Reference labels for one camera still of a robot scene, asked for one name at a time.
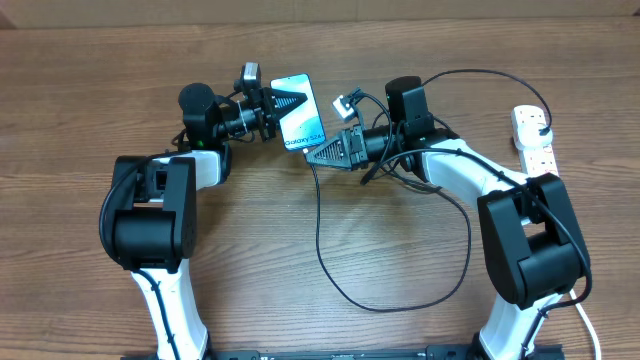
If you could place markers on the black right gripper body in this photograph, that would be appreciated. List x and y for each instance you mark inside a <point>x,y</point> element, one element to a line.
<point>357,147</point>

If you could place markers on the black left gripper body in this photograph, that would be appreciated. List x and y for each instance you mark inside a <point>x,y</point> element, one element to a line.
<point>263,117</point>

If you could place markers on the blue Galaxy smartphone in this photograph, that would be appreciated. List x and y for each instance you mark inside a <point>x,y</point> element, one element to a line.
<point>303,127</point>

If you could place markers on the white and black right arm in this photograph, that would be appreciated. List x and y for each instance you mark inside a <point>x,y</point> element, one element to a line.
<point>534,250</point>

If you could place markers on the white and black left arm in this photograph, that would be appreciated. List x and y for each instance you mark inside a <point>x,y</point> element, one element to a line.
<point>148,220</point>

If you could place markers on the white charger plug adapter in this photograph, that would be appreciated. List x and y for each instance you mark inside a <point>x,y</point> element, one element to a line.
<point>528,136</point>

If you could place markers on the white power strip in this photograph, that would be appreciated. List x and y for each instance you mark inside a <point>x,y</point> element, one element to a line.
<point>535,150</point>

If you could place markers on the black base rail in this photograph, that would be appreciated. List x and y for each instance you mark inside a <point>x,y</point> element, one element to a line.
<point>350,355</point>

